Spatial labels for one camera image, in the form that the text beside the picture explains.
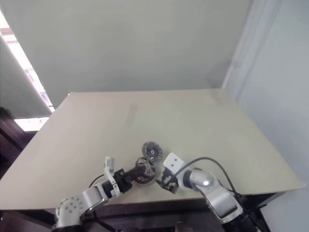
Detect grey metal gear disc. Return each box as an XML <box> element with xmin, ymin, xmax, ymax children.
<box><xmin>141</xmin><ymin>142</ymin><xmax>164</xmax><ymax>162</ymax></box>

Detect dark table frame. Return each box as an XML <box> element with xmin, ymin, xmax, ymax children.
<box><xmin>0</xmin><ymin>192</ymin><xmax>282</xmax><ymax>232</ymax></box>

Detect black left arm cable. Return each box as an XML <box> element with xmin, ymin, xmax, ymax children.
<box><xmin>88</xmin><ymin>175</ymin><xmax>105</xmax><ymax>189</ymax></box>

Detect grey spoked wheel rim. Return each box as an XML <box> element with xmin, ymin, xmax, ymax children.
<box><xmin>135</xmin><ymin>156</ymin><xmax>158</xmax><ymax>181</ymax></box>

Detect red-brown rimmed disc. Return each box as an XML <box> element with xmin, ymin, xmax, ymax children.
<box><xmin>133</xmin><ymin>176</ymin><xmax>156</xmax><ymax>187</ymax></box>

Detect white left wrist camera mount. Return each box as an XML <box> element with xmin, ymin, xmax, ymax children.
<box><xmin>103</xmin><ymin>156</ymin><xmax>121</xmax><ymax>198</ymax></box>

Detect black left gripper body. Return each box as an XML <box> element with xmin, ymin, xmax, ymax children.
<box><xmin>112</xmin><ymin>169</ymin><xmax>133</xmax><ymax>194</ymax></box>

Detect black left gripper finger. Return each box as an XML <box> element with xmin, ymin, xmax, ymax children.
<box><xmin>125</xmin><ymin>166</ymin><xmax>146</xmax><ymax>182</ymax></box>

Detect dark wooden cabinet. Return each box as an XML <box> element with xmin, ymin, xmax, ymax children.
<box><xmin>0</xmin><ymin>107</ymin><xmax>37</xmax><ymax>181</ymax></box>

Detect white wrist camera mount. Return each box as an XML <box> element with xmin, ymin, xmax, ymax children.
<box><xmin>162</xmin><ymin>152</ymin><xmax>186</xmax><ymax>175</ymax></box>
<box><xmin>103</xmin><ymin>156</ymin><xmax>121</xmax><ymax>198</ymax></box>

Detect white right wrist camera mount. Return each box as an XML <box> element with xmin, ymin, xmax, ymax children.
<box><xmin>162</xmin><ymin>152</ymin><xmax>186</xmax><ymax>175</ymax></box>

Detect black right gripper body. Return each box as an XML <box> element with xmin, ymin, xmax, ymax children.
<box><xmin>159</xmin><ymin>168</ymin><xmax>181</xmax><ymax>191</ymax></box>

